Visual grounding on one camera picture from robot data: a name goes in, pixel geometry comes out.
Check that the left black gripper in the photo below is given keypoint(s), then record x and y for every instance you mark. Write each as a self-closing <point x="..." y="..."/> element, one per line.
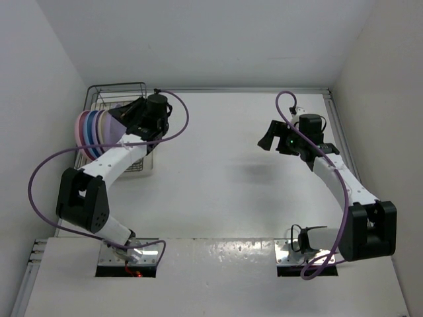
<point x="125" y="113"/>

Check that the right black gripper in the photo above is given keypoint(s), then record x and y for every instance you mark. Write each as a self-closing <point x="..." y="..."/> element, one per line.
<point x="276" y="129"/>

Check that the purple plate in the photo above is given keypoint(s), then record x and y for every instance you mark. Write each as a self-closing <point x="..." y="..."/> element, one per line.
<point x="114" y="130"/>
<point x="94" y="132"/>

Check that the cream plate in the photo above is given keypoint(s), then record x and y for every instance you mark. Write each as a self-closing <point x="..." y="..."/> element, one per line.
<point x="101" y="126"/>

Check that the blue plate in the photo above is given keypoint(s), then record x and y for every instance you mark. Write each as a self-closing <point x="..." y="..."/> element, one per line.
<point x="88" y="132"/>

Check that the pink plate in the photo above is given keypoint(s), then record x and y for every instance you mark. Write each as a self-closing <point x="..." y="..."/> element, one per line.
<point x="78" y="129"/>

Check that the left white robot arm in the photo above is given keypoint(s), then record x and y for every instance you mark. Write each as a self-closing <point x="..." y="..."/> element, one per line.
<point x="83" y="193"/>

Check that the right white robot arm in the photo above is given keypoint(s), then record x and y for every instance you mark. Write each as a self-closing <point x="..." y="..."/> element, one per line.
<point x="370" y="229"/>

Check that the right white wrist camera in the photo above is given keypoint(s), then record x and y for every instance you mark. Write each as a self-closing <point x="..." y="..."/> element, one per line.
<point x="296" y="113"/>

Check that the black wire dish rack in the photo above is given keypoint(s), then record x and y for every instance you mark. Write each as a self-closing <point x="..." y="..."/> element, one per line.
<point x="97" y="91"/>

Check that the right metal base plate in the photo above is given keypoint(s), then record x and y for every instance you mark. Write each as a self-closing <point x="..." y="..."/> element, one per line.
<point x="286" y="256"/>

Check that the metal base plate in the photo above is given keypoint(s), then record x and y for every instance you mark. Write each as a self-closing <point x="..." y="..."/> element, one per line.
<point x="114" y="257"/>
<point x="286" y="256"/>

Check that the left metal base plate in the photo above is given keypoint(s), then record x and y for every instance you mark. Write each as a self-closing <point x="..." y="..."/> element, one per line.
<point x="114" y="257"/>

